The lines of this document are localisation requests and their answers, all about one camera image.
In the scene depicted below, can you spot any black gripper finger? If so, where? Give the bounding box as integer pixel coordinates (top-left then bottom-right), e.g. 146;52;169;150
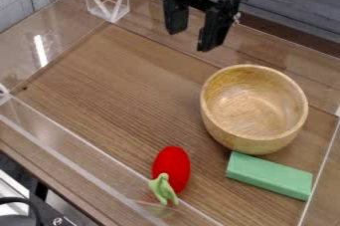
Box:
197;5;237;52
165;0;189;35

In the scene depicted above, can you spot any red plush strawberry toy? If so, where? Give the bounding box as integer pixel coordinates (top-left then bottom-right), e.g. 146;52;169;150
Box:
150;146;191;205

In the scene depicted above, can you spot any light wooden bowl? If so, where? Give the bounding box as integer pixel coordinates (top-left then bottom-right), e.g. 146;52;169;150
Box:
199;65;309;155

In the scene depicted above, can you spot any green foam block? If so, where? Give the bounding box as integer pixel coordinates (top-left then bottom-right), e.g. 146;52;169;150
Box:
226;151;314;201

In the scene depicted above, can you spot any clear acrylic corner bracket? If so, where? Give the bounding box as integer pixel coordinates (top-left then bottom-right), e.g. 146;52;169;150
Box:
86;0;131;23

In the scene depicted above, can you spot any clear acrylic front wall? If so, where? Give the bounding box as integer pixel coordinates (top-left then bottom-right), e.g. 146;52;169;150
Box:
0;84;222;226

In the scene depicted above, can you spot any black cable on floor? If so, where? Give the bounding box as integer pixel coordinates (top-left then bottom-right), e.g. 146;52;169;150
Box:
0;196;45;226

